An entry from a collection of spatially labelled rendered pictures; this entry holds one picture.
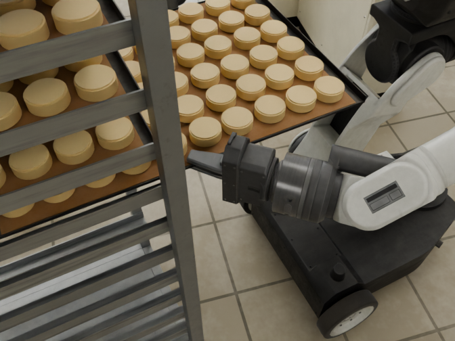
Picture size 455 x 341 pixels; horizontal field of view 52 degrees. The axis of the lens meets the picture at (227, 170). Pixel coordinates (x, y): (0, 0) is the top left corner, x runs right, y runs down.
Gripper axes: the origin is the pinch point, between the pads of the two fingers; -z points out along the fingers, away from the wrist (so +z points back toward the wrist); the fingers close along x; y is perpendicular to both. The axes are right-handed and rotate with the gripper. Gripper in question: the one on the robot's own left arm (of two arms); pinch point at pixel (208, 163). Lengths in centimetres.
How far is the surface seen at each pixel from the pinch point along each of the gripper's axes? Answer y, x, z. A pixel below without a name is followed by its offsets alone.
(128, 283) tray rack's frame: -11, -83, -34
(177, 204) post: 7.2, -1.9, -2.0
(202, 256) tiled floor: -35, -98, -19
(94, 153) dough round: 8.0, 6.1, -13.0
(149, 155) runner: 6.4, 6.7, -5.5
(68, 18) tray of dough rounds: 7.1, 26.1, -11.4
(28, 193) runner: 17.4, 7.5, -16.3
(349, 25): -138, -60, 11
